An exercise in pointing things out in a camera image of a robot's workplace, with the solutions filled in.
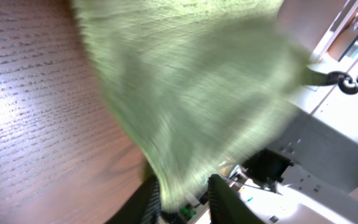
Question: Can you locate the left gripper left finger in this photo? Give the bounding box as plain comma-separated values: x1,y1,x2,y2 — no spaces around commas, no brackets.
105,175,161,224

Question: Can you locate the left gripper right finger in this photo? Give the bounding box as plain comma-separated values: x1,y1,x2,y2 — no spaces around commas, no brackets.
208,174,264,224

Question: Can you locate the green microfiber cloth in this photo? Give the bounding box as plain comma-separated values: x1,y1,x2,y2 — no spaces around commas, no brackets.
71,0,308,210

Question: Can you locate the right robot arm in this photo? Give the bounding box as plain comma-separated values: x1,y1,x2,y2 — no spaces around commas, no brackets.
244,111,358,223

